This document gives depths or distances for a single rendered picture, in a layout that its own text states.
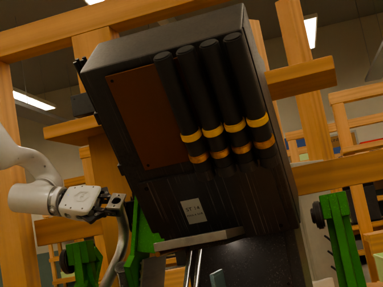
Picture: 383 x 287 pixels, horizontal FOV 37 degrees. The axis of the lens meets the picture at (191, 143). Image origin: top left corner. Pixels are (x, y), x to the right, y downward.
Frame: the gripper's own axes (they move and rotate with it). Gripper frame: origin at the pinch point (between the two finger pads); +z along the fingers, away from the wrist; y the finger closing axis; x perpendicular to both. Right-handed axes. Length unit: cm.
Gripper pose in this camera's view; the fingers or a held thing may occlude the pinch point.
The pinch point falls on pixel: (115, 206)
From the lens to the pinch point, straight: 160.9
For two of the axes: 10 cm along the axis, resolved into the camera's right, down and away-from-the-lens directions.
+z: 9.6, 0.5, -2.7
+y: 2.4, -6.5, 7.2
